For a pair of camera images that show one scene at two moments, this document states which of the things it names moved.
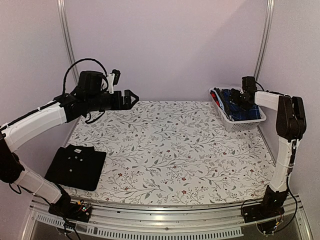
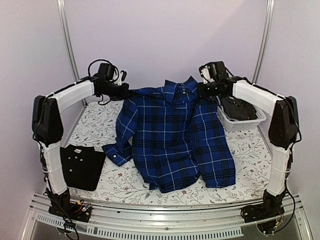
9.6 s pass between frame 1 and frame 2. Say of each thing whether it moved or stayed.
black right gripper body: moved
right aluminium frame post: stayed
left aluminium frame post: stayed
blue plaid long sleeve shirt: moved
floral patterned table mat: stayed
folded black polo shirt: stayed
